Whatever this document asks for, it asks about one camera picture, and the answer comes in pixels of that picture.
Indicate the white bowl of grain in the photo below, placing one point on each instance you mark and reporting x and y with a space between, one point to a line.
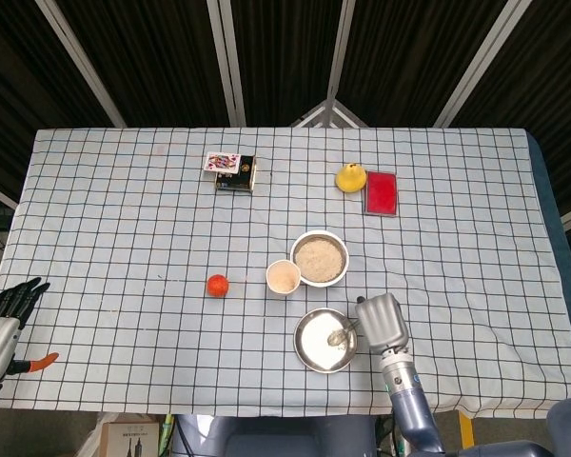
319 284

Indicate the playing card deck box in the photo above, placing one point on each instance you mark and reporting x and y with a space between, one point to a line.
238 180

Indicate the blue-grey robot torso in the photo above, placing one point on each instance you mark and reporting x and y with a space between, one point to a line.
266 438

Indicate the white aluminium frame post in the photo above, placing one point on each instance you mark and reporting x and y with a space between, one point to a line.
480 59
81 62
228 62
338 52

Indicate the metal spoon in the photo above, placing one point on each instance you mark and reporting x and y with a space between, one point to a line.
337 338

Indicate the queen playing card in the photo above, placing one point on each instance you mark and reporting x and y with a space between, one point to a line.
221 163

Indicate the steel plate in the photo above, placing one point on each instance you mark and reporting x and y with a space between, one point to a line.
314 347

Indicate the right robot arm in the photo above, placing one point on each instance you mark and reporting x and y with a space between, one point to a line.
409 404

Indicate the white triangular frame brace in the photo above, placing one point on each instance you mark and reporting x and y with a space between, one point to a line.
314 115

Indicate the red stamp pad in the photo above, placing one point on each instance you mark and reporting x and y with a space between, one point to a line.
380 194

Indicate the white paper cup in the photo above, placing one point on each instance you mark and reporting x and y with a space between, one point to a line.
283 279

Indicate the checkered tablecloth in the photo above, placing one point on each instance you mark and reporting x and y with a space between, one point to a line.
124 214

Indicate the yellow pear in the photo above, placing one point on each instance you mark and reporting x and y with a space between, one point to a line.
349 180

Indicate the cardboard box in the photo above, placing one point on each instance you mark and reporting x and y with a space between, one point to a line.
128 440

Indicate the orange fruit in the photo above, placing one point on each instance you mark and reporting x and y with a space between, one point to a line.
217 285

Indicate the yellow table leg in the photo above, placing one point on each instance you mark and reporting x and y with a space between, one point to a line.
466 431

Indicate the dark blue under cloth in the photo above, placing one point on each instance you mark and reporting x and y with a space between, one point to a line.
552 200

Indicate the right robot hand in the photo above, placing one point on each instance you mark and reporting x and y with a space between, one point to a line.
383 323

